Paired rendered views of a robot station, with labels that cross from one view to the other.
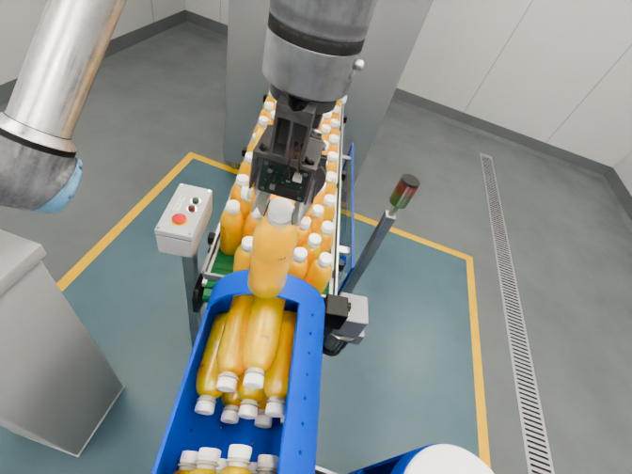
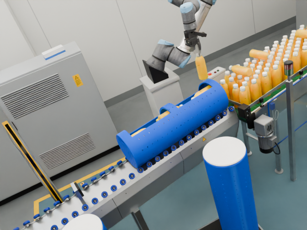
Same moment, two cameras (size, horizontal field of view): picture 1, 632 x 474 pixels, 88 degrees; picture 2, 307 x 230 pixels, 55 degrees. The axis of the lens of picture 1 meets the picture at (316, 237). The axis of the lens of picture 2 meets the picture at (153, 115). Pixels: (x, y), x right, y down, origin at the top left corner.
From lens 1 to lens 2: 1.96 m
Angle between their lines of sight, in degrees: 60
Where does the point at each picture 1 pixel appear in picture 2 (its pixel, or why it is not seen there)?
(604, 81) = not seen: outside the picture
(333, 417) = (275, 211)
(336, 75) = (187, 26)
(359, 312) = (263, 121)
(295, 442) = (189, 104)
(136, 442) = (193, 174)
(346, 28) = (186, 21)
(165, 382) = not seen: hidden behind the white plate
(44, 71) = not seen: hidden behind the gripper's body
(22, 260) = (174, 78)
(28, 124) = (181, 46)
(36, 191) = (179, 60)
